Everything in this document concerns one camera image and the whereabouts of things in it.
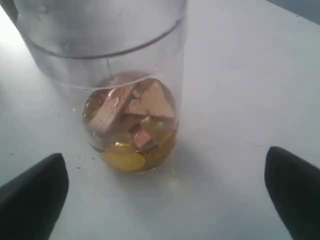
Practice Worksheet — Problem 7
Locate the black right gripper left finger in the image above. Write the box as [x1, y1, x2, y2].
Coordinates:
[0, 153, 69, 240]

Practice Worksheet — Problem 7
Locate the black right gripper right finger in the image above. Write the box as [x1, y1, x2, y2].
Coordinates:
[264, 146, 320, 240]

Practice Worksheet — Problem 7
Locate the clear plastic shaker tumbler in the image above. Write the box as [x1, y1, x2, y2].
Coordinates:
[13, 0, 188, 173]

